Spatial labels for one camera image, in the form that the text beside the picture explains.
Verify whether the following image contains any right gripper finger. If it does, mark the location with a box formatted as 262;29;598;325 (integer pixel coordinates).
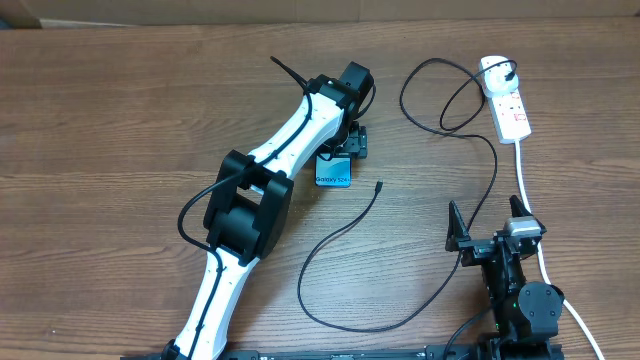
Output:
445;201;471;252
509;195;532;218

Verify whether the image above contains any Samsung Galaxy smartphone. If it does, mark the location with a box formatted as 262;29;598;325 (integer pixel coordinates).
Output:
315;154;352;188

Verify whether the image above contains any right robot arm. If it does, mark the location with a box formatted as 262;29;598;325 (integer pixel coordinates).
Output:
442;195;565;359

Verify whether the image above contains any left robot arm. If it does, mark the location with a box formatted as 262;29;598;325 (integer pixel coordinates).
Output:
160;62;375;359

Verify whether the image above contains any white charger plug adapter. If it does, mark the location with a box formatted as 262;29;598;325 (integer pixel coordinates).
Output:
478;55;519;98

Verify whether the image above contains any white power strip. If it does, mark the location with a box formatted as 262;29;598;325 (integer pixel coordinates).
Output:
484;87;531;144

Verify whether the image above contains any cardboard backdrop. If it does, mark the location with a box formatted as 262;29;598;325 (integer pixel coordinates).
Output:
1;0;639;28

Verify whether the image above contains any white power strip cord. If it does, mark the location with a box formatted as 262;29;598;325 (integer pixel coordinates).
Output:
513;139;606;360

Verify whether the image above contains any black USB charging cable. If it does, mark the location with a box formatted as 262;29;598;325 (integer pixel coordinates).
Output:
296;57;519;334

